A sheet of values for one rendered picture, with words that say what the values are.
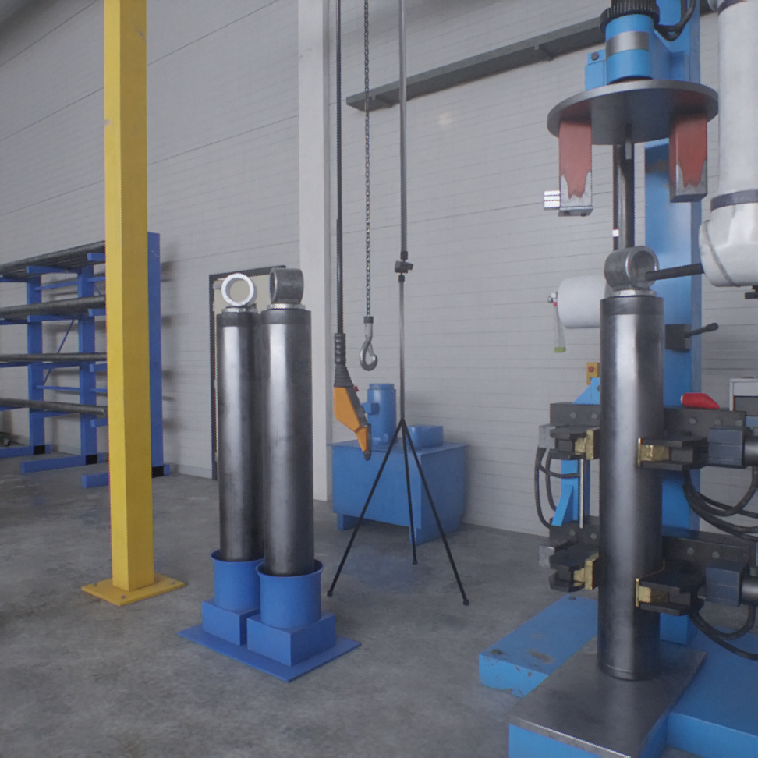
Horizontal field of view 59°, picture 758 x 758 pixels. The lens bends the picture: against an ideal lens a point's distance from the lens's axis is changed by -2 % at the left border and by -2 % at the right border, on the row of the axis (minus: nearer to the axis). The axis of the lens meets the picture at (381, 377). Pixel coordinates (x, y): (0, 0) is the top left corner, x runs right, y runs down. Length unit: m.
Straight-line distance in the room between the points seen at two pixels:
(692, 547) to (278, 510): 1.60
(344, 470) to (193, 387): 2.96
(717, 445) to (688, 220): 0.91
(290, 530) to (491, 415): 2.51
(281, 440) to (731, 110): 1.98
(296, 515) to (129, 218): 1.89
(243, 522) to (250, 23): 5.45
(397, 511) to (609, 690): 2.48
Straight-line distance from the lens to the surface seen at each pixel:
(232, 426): 3.07
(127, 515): 3.91
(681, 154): 2.60
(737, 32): 1.76
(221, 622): 3.29
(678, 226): 2.92
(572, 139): 2.56
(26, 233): 11.16
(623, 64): 2.64
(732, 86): 1.73
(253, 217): 6.85
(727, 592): 2.60
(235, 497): 3.11
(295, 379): 2.81
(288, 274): 2.87
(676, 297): 2.89
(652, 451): 2.37
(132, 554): 3.97
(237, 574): 3.17
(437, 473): 4.70
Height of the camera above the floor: 1.28
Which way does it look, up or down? 2 degrees down
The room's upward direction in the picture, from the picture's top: straight up
